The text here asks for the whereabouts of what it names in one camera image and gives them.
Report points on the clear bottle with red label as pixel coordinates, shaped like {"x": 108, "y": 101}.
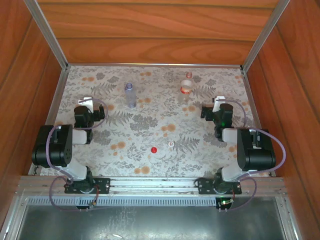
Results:
{"x": 185, "y": 88}

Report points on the clear purple-tinted plastic bottle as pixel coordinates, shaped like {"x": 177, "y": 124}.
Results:
{"x": 131, "y": 97}

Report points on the white bottle cap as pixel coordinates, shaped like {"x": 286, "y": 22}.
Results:
{"x": 171, "y": 144}

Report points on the red bottle cap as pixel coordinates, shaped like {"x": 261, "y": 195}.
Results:
{"x": 154, "y": 150}

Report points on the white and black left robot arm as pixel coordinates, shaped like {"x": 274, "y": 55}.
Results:
{"x": 60, "y": 147}

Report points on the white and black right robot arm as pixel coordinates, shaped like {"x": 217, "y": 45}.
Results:
{"x": 255, "y": 152}

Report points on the floral tablecloth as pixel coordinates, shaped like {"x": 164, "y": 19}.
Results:
{"x": 155, "y": 125}

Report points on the small connector board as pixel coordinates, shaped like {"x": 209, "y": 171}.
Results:
{"x": 225, "y": 203}
{"x": 93, "y": 204}

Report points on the galvanised metal sheet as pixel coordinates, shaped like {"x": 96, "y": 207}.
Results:
{"x": 150, "y": 222}

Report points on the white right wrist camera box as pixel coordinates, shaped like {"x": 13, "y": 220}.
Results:
{"x": 218, "y": 101}

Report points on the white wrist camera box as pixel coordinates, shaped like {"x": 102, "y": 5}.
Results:
{"x": 218, "y": 101}
{"x": 86, "y": 102}

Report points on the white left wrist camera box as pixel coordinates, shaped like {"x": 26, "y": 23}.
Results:
{"x": 86, "y": 102}

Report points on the aluminium table edge rail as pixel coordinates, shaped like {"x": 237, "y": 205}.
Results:
{"x": 155, "y": 65}
{"x": 53, "y": 107}
{"x": 252, "y": 105}

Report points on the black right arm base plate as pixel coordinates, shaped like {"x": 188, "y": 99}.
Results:
{"x": 203, "y": 186}

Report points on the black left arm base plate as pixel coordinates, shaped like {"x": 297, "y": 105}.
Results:
{"x": 103, "y": 186}

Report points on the aluminium frame post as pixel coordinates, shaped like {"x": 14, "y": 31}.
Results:
{"x": 47, "y": 35}
{"x": 265, "y": 35}

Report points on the aluminium frame bar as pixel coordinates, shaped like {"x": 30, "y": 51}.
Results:
{"x": 11, "y": 220}
{"x": 290, "y": 220}

